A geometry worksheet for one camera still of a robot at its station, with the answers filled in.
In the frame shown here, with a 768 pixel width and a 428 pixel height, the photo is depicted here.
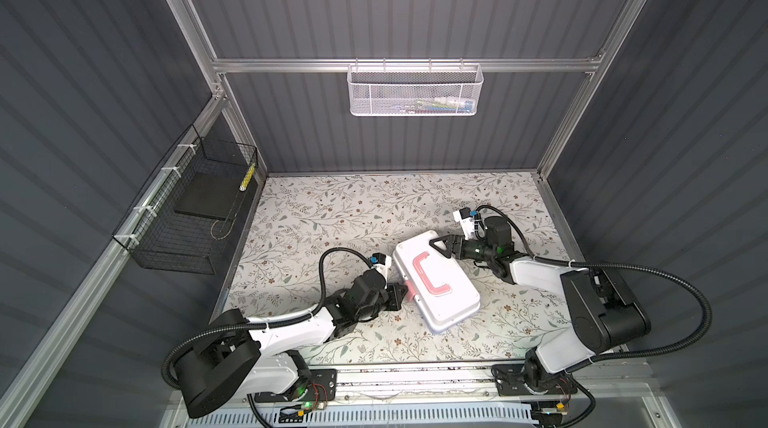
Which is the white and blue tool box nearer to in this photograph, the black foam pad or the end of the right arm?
the end of the right arm

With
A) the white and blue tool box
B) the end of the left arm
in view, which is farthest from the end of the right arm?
the end of the left arm

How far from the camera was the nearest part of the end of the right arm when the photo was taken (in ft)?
2.32

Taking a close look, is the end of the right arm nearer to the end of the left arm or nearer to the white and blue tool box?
the white and blue tool box

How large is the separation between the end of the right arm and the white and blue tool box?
0.07ft

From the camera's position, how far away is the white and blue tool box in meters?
0.77
